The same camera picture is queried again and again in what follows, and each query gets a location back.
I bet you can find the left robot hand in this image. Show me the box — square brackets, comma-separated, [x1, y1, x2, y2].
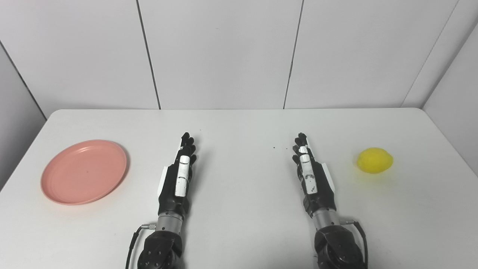
[157, 132, 197, 219]

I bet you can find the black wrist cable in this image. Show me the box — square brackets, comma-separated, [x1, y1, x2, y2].
[125, 223, 157, 269]
[340, 220, 369, 269]

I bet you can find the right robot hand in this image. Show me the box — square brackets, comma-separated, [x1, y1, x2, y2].
[292, 132, 337, 219]

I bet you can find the yellow lemon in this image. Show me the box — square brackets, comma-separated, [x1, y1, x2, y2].
[356, 147, 394, 174]

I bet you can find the pink plate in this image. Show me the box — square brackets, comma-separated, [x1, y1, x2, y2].
[40, 139, 128, 205]

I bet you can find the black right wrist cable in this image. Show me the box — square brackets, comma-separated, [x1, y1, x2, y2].
[340, 220, 369, 269]

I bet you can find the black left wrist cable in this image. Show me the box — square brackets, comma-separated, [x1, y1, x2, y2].
[125, 223, 157, 269]

